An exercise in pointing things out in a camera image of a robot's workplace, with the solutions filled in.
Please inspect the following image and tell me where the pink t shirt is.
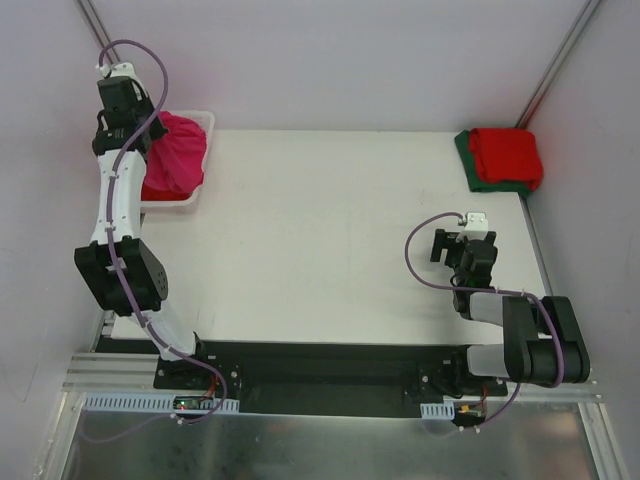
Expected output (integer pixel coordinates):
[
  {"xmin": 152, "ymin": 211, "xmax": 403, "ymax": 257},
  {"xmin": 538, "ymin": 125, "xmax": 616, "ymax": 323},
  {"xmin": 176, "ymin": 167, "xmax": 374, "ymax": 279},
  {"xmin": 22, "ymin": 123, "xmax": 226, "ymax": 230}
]
[{"xmin": 143, "ymin": 111, "xmax": 207, "ymax": 196}]

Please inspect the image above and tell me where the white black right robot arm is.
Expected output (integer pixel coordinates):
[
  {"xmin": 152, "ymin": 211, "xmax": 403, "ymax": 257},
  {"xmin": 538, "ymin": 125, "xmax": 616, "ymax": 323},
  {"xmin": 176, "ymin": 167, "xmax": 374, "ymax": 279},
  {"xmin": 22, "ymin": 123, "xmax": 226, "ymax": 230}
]
[{"xmin": 430, "ymin": 229, "xmax": 591, "ymax": 395}]

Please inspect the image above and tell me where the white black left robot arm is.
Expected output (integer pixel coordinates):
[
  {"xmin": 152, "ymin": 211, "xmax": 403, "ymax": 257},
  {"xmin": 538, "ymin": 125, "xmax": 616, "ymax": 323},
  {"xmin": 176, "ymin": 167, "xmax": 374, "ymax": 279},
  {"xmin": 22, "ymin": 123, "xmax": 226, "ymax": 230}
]
[{"xmin": 74, "ymin": 75, "xmax": 212, "ymax": 389}]

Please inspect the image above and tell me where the folded green t shirt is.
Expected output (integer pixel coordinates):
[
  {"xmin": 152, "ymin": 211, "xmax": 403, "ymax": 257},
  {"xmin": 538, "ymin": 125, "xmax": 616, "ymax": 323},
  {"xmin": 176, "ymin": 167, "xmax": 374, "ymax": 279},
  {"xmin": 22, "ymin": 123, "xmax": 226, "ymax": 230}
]
[{"xmin": 454, "ymin": 129, "xmax": 535, "ymax": 197}]

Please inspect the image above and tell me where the white plastic laundry basket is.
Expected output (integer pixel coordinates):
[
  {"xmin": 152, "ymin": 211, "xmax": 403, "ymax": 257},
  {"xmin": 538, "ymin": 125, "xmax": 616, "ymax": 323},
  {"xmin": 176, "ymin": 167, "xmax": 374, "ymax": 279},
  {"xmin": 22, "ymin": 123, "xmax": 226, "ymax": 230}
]
[{"xmin": 141, "ymin": 110, "xmax": 215, "ymax": 213}]

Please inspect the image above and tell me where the crumpled red t shirt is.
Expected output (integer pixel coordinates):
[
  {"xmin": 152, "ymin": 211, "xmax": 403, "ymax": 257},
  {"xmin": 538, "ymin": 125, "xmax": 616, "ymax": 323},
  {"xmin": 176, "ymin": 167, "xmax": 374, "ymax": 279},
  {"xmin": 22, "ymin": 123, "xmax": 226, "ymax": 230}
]
[{"xmin": 141, "ymin": 184, "xmax": 191, "ymax": 202}]

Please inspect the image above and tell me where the folded red t shirt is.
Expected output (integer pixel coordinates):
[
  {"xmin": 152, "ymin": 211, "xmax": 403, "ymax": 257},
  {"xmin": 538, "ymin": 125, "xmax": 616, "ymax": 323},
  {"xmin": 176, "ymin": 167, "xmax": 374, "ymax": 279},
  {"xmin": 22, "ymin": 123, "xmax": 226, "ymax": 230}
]
[{"xmin": 469, "ymin": 128, "xmax": 544, "ymax": 191}]

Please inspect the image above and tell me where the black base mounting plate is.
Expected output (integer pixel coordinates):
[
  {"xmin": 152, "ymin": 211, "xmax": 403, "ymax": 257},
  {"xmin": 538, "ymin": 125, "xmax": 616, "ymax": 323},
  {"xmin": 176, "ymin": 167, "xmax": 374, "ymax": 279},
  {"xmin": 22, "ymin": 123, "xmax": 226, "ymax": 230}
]
[{"xmin": 153, "ymin": 341, "xmax": 507, "ymax": 418}]

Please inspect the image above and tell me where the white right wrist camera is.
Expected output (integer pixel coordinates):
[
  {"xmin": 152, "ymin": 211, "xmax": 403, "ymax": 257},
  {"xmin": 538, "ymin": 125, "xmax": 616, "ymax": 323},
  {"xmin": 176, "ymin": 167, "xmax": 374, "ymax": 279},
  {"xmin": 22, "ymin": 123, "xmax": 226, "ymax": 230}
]
[{"xmin": 458, "ymin": 212, "xmax": 489, "ymax": 239}]

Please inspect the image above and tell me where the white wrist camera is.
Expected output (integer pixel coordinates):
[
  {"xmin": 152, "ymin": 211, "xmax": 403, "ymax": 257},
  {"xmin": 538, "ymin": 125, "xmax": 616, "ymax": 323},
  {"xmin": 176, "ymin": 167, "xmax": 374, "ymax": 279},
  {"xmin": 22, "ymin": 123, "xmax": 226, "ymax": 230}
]
[
  {"xmin": 458, "ymin": 212, "xmax": 489, "ymax": 239},
  {"xmin": 96, "ymin": 62, "xmax": 137, "ymax": 79}
]

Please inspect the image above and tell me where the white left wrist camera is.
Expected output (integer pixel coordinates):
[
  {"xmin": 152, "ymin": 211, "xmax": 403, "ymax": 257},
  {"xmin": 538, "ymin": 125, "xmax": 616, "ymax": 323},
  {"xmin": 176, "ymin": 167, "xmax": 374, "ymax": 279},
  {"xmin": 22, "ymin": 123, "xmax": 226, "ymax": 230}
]
[{"xmin": 96, "ymin": 62, "xmax": 137, "ymax": 79}]

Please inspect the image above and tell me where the right white slotted cable duct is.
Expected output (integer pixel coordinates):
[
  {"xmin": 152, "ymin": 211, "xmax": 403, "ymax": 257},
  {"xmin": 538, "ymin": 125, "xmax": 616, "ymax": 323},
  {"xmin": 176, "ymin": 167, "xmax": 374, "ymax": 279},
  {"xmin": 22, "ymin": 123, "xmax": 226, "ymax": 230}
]
[{"xmin": 420, "ymin": 401, "xmax": 456, "ymax": 421}]

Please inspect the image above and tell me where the white slotted cable duct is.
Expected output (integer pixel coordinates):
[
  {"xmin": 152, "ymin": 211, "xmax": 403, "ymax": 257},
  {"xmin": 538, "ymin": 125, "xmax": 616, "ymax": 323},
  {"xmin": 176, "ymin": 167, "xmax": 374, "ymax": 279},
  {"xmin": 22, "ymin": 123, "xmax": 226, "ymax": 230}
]
[
  {"xmin": 420, "ymin": 401, "xmax": 456, "ymax": 421},
  {"xmin": 84, "ymin": 393, "xmax": 240, "ymax": 415}
]

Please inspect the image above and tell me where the aluminium frame rail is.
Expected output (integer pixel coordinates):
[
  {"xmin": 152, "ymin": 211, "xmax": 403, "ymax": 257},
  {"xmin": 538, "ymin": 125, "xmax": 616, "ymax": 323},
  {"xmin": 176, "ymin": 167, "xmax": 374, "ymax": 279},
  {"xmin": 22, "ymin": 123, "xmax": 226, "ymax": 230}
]
[{"xmin": 62, "ymin": 349, "xmax": 161, "ymax": 394}]

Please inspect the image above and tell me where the left white slotted cable duct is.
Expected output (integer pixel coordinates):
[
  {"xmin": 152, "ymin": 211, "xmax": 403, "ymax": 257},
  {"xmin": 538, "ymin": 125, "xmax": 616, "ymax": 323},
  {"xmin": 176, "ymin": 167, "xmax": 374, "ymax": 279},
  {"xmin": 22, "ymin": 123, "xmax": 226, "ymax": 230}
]
[{"xmin": 84, "ymin": 393, "xmax": 240, "ymax": 415}]

